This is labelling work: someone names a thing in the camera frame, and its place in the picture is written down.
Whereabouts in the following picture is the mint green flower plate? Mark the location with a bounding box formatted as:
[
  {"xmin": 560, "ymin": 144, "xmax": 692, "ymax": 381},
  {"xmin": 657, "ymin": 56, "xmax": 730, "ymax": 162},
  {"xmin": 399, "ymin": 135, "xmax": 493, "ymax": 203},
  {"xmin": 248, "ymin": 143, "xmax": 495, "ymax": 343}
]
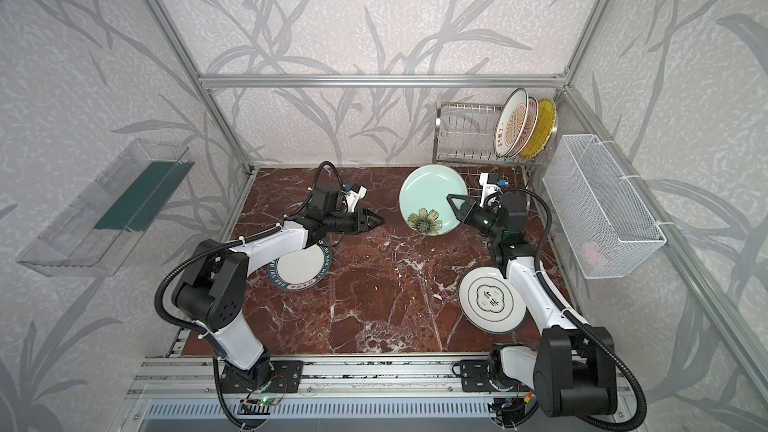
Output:
[{"xmin": 399, "ymin": 164, "xmax": 468, "ymax": 236}]

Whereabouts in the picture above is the orange sunburst plate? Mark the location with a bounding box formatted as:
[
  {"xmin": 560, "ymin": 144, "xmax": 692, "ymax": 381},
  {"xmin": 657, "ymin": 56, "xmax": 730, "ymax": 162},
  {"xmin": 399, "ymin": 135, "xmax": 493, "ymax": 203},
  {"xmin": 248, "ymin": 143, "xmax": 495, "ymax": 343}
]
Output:
[
  {"xmin": 493, "ymin": 87, "xmax": 529, "ymax": 157},
  {"xmin": 511, "ymin": 96, "xmax": 539, "ymax": 157}
]

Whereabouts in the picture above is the yellow grid plate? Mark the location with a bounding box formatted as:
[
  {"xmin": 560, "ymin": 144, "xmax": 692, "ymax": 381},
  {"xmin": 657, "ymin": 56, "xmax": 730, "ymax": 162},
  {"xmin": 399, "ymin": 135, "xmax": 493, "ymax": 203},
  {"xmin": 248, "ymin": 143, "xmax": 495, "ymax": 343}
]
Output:
[{"xmin": 519, "ymin": 99, "xmax": 557, "ymax": 159}]

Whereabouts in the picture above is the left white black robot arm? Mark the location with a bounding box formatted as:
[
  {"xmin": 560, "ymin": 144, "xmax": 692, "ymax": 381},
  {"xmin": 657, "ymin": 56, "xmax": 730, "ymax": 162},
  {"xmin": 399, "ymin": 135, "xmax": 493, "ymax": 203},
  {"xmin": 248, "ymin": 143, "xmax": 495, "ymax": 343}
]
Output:
[{"xmin": 156, "ymin": 184, "xmax": 384, "ymax": 375}]

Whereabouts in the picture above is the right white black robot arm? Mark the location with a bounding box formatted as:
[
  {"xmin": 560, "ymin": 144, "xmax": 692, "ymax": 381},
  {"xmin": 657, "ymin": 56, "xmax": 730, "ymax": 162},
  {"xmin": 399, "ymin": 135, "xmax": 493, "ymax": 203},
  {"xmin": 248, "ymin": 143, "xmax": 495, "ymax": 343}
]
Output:
[{"xmin": 446, "ymin": 189, "xmax": 626, "ymax": 430}]

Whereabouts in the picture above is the steel two-tier dish rack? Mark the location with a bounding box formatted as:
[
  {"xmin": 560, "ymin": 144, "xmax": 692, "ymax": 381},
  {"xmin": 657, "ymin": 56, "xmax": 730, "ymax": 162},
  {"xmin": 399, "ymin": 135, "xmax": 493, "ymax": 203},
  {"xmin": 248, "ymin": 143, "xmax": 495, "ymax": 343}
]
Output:
[{"xmin": 432, "ymin": 101, "xmax": 555, "ymax": 200}]

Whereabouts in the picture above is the green rimmed Chinese text plate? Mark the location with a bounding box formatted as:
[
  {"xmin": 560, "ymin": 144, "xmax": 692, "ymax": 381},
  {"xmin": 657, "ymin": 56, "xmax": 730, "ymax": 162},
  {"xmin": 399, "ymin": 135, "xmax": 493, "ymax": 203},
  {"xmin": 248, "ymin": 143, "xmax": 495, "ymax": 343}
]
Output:
[{"xmin": 267, "ymin": 241, "xmax": 333, "ymax": 291}]

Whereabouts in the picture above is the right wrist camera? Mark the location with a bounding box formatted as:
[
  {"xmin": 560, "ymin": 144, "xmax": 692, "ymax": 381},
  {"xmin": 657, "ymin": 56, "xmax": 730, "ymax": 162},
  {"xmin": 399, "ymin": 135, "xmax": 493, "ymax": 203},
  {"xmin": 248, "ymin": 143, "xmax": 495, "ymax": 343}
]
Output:
[{"xmin": 479, "ymin": 172, "xmax": 507, "ymax": 208}]

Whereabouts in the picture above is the white wire mesh basket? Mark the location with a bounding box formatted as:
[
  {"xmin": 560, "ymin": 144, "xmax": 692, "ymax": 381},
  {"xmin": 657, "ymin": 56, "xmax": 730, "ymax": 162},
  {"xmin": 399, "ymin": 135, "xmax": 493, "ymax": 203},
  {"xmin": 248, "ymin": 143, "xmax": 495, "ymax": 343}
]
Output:
[{"xmin": 543, "ymin": 134, "xmax": 666, "ymax": 280}]

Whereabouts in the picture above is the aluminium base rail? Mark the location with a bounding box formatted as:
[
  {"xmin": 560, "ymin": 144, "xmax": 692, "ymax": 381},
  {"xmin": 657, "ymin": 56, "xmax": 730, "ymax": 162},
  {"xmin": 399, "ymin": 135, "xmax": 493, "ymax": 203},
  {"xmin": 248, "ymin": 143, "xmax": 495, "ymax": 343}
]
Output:
[{"xmin": 122, "ymin": 353, "xmax": 631, "ymax": 400}]

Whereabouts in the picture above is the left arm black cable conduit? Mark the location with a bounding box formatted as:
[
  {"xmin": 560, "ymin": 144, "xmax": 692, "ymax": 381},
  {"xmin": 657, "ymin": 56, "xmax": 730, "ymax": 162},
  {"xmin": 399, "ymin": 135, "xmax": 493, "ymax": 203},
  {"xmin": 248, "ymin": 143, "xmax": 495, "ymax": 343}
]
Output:
[{"xmin": 153, "ymin": 226, "xmax": 283, "ymax": 337}]

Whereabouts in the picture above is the clear plastic wall tray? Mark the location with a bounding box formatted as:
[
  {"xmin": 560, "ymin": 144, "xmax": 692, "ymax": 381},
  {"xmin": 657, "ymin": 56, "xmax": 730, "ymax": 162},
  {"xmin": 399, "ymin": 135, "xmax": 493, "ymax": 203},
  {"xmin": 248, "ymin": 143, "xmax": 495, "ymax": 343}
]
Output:
[{"xmin": 17, "ymin": 139, "xmax": 195, "ymax": 277}]

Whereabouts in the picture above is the aluminium cage frame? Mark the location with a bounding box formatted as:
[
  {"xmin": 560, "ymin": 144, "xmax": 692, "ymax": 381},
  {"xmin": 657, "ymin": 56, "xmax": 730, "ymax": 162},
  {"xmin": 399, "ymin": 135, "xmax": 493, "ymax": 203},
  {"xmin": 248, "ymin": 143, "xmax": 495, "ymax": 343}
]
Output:
[{"xmin": 142, "ymin": 0, "xmax": 767, "ymax": 400}]

